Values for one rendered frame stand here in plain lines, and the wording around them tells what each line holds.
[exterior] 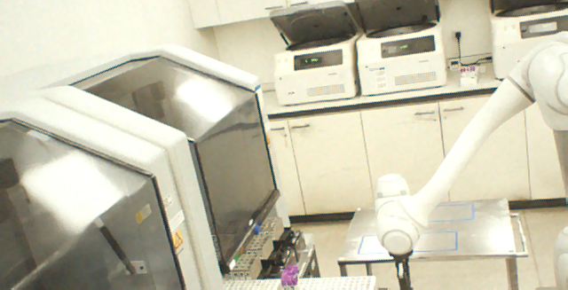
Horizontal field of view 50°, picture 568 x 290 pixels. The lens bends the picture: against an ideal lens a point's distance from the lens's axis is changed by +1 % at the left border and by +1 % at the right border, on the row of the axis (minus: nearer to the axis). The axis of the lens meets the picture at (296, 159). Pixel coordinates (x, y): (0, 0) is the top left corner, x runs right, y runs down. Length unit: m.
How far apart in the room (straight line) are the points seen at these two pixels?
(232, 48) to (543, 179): 2.48
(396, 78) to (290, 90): 0.72
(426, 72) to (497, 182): 0.87
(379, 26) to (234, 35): 1.15
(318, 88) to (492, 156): 1.22
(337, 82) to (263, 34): 0.97
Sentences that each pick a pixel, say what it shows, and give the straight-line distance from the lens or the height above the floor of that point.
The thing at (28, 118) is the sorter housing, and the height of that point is 1.59.
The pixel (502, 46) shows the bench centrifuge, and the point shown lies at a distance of 4.00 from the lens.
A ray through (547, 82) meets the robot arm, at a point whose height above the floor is 1.48.
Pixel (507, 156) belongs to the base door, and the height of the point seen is 0.40.
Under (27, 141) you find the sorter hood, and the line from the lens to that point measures 1.64.
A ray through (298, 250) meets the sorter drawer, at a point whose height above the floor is 0.77.
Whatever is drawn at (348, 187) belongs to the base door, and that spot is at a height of 0.27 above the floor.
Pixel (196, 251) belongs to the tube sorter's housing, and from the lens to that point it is 1.81.
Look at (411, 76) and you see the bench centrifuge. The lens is 4.04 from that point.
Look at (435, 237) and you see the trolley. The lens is 2.27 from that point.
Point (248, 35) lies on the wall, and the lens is 4.86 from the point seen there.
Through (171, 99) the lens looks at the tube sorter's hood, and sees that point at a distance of 2.06.
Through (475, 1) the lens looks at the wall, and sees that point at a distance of 4.58.
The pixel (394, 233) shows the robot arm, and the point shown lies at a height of 1.15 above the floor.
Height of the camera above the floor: 1.85
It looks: 18 degrees down
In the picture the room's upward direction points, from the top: 11 degrees counter-clockwise
